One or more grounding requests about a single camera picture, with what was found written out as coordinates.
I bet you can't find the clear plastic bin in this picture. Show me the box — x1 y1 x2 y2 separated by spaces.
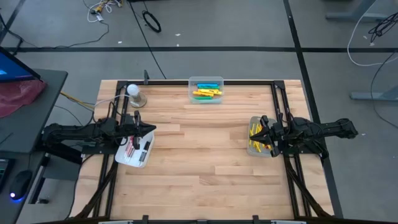
188 76 225 105

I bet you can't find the grey plastic bin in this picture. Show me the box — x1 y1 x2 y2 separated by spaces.
246 115 278 158

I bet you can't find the black monitor blue screen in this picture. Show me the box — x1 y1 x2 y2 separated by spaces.
0 45 42 84

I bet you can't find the black aluminium table frame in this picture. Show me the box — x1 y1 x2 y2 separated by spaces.
70 79 335 224

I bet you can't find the black desk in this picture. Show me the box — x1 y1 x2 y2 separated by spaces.
0 68 83 224

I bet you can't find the grey desk foot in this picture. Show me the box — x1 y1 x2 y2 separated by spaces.
350 85 398 102
325 0 388 22

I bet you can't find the orange chunky highlighter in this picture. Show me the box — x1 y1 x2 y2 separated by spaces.
192 90 215 98

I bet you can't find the black computer mouse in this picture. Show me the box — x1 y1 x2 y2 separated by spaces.
8 169 34 201

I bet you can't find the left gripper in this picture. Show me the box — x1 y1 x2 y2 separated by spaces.
124 110 157 150

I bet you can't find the long black floor cable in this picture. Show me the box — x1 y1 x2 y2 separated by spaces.
127 0 168 80
369 51 398 130
0 12 110 50

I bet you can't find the black keyboard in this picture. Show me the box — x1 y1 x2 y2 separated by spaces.
0 157 14 192

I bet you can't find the black coiled cable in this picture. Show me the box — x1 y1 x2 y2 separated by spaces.
142 10 163 34

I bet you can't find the yellow chunky highlighter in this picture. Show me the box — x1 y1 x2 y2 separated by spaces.
198 88 223 96

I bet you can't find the thin black cable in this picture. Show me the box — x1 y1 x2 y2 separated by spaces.
54 105 85 128

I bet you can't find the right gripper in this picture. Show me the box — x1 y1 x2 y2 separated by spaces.
249 115 292 158

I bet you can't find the white yellow cable bundle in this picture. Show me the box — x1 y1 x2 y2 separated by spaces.
82 0 124 23

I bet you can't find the white plastic bin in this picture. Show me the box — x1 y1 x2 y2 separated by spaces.
114 128 155 169

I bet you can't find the white floor cable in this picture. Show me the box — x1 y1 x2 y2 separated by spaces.
346 0 398 67

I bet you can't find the white lamp cable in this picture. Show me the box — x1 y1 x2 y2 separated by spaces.
92 93 132 109

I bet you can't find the white bulb brass lamp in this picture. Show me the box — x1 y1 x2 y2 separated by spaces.
126 83 148 109

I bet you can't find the tangled black cable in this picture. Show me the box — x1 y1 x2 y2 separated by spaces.
368 11 398 44

